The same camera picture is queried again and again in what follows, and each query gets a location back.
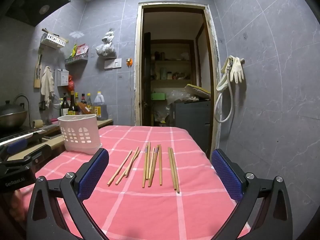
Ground white plastic utensil holder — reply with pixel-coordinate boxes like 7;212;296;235
57;114;102;155

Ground white hose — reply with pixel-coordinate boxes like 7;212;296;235
214;62;236;124

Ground wooden storage shelves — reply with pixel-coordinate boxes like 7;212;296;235
150;39;196;88

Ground dark pump bottle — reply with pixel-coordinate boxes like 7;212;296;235
61;93;70;117

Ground curved metal faucet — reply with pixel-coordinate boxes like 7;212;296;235
14;94;33;128

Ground black range hood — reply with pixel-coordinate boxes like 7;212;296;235
0;0;73;27

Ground crumpled clear plastic bag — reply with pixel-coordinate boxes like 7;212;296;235
166;89;198;104

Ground mesh strainer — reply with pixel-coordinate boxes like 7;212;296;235
51;96;63;110

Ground white hanging towel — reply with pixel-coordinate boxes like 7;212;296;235
40;66;55;107

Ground clear yellow cap bottle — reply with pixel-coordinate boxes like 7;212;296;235
86;93;94;113

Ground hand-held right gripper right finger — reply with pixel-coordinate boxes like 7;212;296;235
211;148;293;240

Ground white wall socket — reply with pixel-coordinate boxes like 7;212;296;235
104;58;122;69

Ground white wall basket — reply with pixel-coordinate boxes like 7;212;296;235
41;33;67;49

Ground dark soy sauce bottle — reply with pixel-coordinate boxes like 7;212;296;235
68;91;79;116

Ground person's left hand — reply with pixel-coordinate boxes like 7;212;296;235
10;189;26;222

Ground metal wok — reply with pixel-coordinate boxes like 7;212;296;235
0;100;28;131

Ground hanging clear plastic bag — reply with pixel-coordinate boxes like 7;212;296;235
95;30;117;58

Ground pink plaid tablecloth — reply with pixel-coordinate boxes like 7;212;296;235
22;126;250;240

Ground wooden door frame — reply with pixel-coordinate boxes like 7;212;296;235
133;2;222;153

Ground brown seasoning packet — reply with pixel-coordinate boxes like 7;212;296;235
78;102;92;116

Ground cream rubber glove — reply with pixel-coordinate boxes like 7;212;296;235
221;56;233;77
230;55;245;84

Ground group of wooden chopsticks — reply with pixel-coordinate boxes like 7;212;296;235
107;141;180;194

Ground large cooking oil jug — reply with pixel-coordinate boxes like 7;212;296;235
93;91;109;121

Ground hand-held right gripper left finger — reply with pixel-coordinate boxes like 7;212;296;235
26;148;110;240

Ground dark grey cabinet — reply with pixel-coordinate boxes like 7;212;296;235
170;99;212;153

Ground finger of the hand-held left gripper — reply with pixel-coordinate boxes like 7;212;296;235
0;138;28;156
14;144;52;165

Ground grey wall rack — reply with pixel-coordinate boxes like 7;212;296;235
65;54;89;66

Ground folded cushion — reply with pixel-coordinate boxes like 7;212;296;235
183;84;211;100

